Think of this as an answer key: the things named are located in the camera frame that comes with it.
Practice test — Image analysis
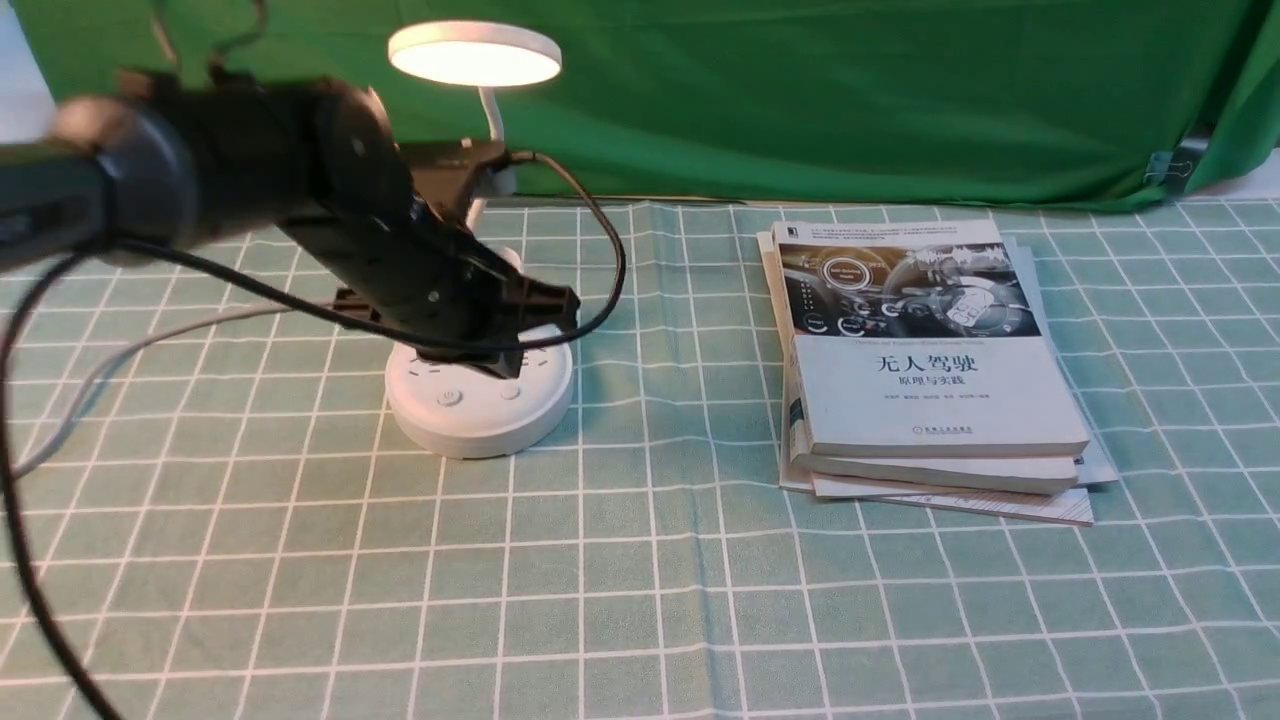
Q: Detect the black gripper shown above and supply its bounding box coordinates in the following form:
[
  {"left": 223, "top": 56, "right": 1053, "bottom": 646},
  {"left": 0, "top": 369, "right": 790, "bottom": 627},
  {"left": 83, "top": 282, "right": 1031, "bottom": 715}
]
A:
[{"left": 278, "top": 202, "right": 581, "bottom": 380}]

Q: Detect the white desk lamp with sockets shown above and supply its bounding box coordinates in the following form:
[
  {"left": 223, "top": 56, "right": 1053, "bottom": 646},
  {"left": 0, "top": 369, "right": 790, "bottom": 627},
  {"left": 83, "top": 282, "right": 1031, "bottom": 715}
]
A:
[{"left": 384, "top": 20, "right": 576, "bottom": 459}]

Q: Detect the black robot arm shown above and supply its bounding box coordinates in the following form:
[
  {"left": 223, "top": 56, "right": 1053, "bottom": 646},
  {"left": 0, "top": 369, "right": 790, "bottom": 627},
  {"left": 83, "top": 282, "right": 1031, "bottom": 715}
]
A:
[{"left": 1, "top": 70, "right": 584, "bottom": 379}]

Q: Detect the green checkered tablecloth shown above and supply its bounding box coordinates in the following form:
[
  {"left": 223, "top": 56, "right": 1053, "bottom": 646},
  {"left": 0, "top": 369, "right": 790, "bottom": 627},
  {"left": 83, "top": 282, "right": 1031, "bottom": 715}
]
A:
[{"left": 22, "top": 199, "right": 1279, "bottom": 719}]

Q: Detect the top book with car cover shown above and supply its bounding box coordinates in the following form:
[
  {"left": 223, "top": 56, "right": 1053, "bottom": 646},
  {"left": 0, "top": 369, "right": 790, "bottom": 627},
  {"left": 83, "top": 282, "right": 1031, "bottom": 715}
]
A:
[{"left": 771, "top": 220, "right": 1091, "bottom": 460}]

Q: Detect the bottom thin book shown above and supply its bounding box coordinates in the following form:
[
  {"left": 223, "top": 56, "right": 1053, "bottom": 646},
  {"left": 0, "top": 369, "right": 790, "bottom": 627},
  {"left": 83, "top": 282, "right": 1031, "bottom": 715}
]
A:
[{"left": 774, "top": 238, "right": 1119, "bottom": 527}]

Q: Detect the green backdrop cloth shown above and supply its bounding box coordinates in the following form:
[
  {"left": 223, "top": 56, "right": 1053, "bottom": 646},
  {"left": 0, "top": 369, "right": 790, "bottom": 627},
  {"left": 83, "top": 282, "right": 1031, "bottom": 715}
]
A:
[{"left": 0, "top": 0, "right": 1280, "bottom": 214}]

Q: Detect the metal binder clip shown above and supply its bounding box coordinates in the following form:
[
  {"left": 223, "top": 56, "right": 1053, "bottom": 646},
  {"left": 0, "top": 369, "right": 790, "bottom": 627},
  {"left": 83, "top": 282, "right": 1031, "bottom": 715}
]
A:
[{"left": 1143, "top": 135, "right": 1210, "bottom": 197}]

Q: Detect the white lamp power cable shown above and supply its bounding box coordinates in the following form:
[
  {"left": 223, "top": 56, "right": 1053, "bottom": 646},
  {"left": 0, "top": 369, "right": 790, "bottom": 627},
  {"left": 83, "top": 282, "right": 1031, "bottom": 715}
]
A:
[{"left": 10, "top": 302, "right": 346, "bottom": 479}]

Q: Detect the black camera cable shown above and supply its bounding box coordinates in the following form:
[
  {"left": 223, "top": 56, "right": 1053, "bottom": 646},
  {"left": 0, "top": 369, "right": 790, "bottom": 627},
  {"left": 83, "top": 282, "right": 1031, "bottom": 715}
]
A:
[{"left": 0, "top": 150, "right": 628, "bottom": 720}]

